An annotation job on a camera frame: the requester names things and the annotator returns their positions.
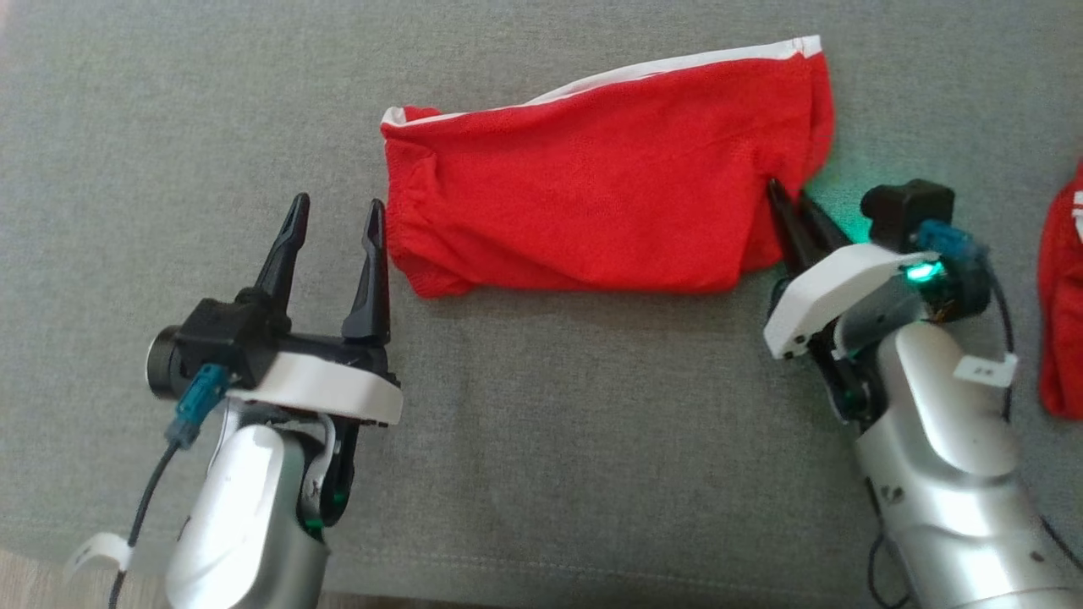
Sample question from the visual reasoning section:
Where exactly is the large grey sofa seat cushion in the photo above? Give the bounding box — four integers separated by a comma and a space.
0, 0, 1083, 609

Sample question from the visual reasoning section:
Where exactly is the red and white sports shirt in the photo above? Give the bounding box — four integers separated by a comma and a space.
1037, 159, 1083, 421
379, 34, 837, 299

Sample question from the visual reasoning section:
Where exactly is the white cable label tag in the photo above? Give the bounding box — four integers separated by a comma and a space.
63, 532, 137, 579
952, 354, 1020, 390

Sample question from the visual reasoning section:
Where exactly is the black camera cable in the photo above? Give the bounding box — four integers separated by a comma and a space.
106, 440, 184, 609
981, 258, 1083, 573

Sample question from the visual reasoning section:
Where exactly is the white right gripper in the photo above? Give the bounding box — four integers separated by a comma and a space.
762, 178, 941, 425

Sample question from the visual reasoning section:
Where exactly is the blue cable connector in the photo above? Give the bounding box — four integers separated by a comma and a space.
916, 218, 990, 264
165, 364, 231, 450

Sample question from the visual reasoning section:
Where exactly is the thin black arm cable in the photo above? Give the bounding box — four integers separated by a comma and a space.
865, 478, 913, 609

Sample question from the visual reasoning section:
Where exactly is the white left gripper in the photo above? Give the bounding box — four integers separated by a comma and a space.
223, 193, 405, 530

